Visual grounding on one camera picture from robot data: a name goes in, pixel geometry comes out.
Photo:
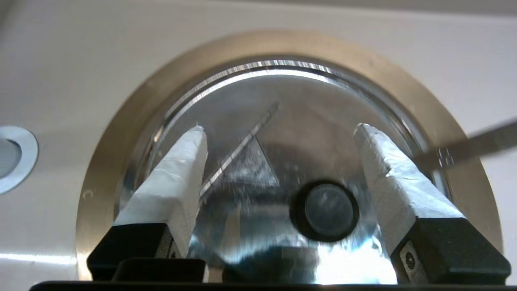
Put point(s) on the hinged steel lid black knob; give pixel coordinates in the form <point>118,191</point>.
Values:
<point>307,133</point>

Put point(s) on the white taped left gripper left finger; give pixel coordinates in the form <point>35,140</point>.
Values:
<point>169,190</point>

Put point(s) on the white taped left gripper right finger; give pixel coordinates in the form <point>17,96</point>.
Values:
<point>408,202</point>

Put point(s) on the white round pole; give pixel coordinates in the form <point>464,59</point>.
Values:
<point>28,157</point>

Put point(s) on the left steel pot lid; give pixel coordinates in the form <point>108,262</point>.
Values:
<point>282,63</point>

